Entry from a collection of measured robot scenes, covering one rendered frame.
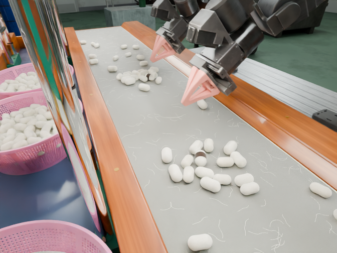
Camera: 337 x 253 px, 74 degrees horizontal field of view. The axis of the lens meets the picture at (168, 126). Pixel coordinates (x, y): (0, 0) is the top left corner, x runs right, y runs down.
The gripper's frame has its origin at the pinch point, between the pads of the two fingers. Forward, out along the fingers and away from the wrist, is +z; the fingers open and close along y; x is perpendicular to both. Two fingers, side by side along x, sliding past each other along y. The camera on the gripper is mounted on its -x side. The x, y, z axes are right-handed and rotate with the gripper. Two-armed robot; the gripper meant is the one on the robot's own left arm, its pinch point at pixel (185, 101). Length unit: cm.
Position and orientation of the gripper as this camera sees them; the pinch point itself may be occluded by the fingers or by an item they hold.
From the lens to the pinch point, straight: 47.8
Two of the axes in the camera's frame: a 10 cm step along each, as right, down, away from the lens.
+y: 3.9, 5.2, -7.6
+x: 6.1, 4.6, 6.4
